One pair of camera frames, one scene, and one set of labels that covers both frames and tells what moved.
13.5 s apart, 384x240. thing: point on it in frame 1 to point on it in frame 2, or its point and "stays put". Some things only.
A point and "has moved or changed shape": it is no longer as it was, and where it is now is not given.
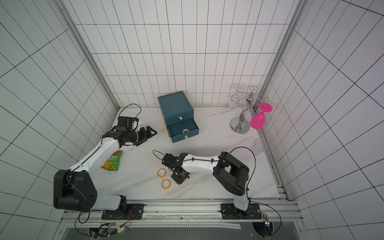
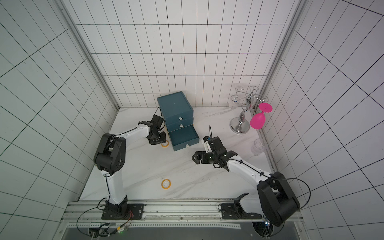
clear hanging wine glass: x=234 y=100 stays put
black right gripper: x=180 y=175 to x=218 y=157
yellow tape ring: x=166 y=188 stays put
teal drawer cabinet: x=178 y=114 has moved or changed shape
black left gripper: x=144 y=135 to x=163 y=139
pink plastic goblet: x=257 y=121 stays put
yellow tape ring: x=164 y=175 to x=165 y=146
